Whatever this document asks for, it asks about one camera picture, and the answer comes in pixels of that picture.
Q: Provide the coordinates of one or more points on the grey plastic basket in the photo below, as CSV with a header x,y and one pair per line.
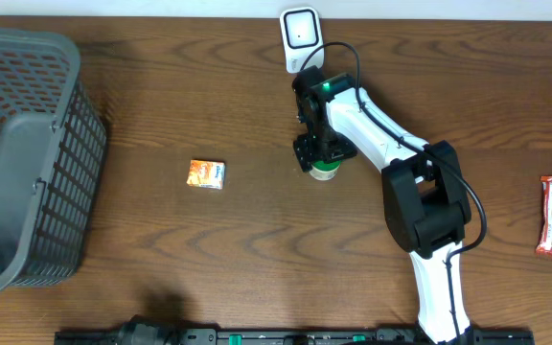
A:
x,y
52,150

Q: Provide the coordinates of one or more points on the orange small box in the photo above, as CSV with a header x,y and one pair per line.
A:
x,y
206,174

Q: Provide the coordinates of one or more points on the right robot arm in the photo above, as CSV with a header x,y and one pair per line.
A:
x,y
426,201

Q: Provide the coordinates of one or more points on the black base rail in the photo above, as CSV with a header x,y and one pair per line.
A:
x,y
140,331

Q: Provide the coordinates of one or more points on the green lid jar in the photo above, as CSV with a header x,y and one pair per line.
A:
x,y
323,171

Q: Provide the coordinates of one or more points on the white barcode scanner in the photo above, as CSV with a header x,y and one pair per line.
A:
x,y
301,34

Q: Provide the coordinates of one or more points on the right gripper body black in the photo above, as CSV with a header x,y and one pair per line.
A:
x,y
323,142

